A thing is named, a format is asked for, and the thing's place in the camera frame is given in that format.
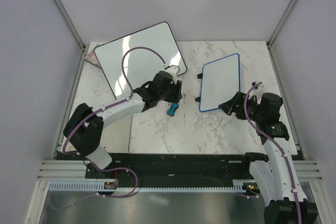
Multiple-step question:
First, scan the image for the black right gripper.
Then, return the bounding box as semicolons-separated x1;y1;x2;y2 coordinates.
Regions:
218;91;264;123

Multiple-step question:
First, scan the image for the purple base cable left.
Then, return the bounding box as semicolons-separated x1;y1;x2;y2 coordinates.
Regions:
48;167;140;210

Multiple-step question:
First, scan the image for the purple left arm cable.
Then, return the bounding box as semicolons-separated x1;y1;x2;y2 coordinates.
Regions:
61;47;169;154

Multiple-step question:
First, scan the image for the blue whiteboard eraser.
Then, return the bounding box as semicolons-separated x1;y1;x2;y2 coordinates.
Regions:
167;103;179;116

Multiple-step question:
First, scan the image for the black framed large whiteboard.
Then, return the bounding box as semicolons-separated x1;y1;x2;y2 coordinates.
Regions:
95;22;187;99

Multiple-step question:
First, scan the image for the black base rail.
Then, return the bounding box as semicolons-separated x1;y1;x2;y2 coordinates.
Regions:
56;152;266;188

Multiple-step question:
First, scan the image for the blue framed small whiteboard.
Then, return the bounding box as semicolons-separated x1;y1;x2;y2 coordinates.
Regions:
199;53;241;112

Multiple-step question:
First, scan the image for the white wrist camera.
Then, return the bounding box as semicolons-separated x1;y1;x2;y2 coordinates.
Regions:
164;65;180;84
250;82;264;97

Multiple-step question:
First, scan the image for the white slotted cable duct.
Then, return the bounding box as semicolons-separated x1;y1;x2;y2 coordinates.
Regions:
49;180;259;193

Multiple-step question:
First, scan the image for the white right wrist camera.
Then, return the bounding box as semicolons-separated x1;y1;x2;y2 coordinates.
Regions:
250;82;264;97

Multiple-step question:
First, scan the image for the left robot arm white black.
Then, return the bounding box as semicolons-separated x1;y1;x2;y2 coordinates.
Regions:
63;65;182;178

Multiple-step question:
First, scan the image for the flat packet with red label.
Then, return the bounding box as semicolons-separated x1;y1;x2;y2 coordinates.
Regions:
84;42;101;69

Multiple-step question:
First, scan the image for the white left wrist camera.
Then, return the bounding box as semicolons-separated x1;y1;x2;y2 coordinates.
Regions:
164;65;180;84

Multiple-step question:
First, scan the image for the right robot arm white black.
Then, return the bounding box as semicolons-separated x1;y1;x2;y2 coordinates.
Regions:
218;92;318;223

